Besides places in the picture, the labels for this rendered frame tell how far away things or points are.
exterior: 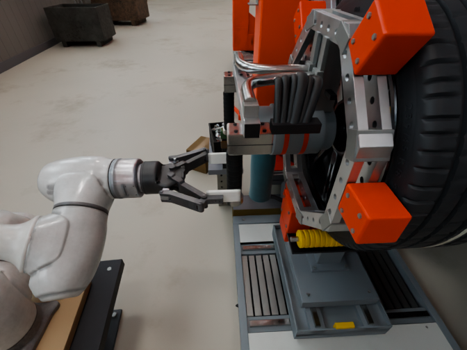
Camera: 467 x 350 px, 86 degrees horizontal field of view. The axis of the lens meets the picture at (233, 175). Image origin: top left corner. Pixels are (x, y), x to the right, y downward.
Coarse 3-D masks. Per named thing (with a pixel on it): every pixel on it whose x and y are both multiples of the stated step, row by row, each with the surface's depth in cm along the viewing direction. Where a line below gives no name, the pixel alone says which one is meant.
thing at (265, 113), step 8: (272, 104) 66; (264, 112) 64; (272, 112) 64; (320, 112) 64; (328, 112) 65; (264, 120) 64; (320, 120) 63; (328, 120) 65; (328, 128) 65; (280, 136) 64; (288, 136) 64; (296, 136) 64; (304, 136) 64; (312, 136) 64; (320, 136) 64; (328, 136) 65; (280, 144) 65; (288, 144) 65; (296, 144) 65; (304, 144) 65; (312, 144) 66; (320, 144) 66; (328, 144) 67; (272, 152) 68; (280, 152) 68; (288, 152) 68; (296, 152) 68; (304, 152) 68; (312, 152) 69
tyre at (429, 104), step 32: (352, 0) 59; (448, 0) 42; (448, 32) 39; (416, 64) 40; (448, 64) 38; (416, 96) 40; (448, 96) 38; (416, 128) 41; (448, 128) 38; (416, 160) 41; (448, 160) 40; (416, 192) 42; (448, 192) 42; (416, 224) 47; (448, 224) 48
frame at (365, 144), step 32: (320, 32) 57; (352, 32) 44; (352, 96) 44; (384, 96) 43; (352, 128) 44; (384, 128) 43; (288, 160) 93; (352, 160) 44; (384, 160) 44; (320, 224) 60
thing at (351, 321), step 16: (288, 272) 112; (288, 288) 105; (288, 304) 103; (368, 304) 100; (304, 320) 97; (320, 320) 95; (336, 320) 97; (352, 320) 97; (368, 320) 94; (384, 320) 97; (304, 336) 95; (320, 336) 96; (336, 336) 97
